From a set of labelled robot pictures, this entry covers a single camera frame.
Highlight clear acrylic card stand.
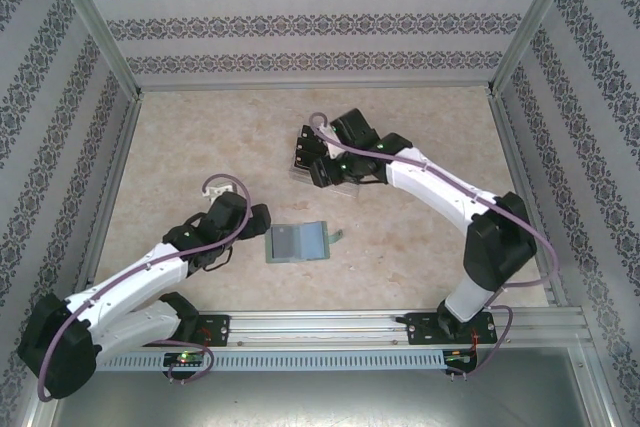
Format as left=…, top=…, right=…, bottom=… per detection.
left=287, top=121, right=362, bottom=201

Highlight green card holder wallet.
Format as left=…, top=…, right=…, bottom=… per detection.
left=264, top=219, right=346, bottom=266

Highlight grey metal sheet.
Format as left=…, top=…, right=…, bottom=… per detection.
left=29, top=346, right=619, bottom=427

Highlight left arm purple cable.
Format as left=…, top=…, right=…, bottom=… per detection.
left=37, top=173, right=254, bottom=402

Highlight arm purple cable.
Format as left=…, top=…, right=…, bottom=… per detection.
left=37, top=173, right=254, bottom=402
left=309, top=112, right=560, bottom=383

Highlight left gripper thin black cable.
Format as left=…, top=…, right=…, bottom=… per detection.
left=199, top=245, right=234, bottom=271

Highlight gripper thin black cable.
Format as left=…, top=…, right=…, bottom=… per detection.
left=357, top=171, right=389, bottom=189
left=199, top=245, right=234, bottom=271

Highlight right gripper thin black cable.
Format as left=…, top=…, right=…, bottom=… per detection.
left=357, top=171, right=389, bottom=189

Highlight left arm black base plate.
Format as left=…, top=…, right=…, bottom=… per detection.
left=142, top=314, right=231, bottom=348

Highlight aluminium side rail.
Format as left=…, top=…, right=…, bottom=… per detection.
left=487, top=91, right=571, bottom=308
left=67, top=94, right=146, bottom=312

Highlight aluminium mounting rail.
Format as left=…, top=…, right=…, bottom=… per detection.
left=84, top=309, right=587, bottom=349

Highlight white slotted cable duct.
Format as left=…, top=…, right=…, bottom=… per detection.
left=94, top=350, right=446, bottom=371

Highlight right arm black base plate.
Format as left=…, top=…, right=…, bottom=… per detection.
left=405, top=311, right=499, bottom=347

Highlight aluminium frame post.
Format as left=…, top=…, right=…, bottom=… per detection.
left=42, top=0, right=144, bottom=101
left=487, top=0, right=586, bottom=97

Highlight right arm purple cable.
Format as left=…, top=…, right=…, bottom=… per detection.
left=309, top=112, right=560, bottom=383

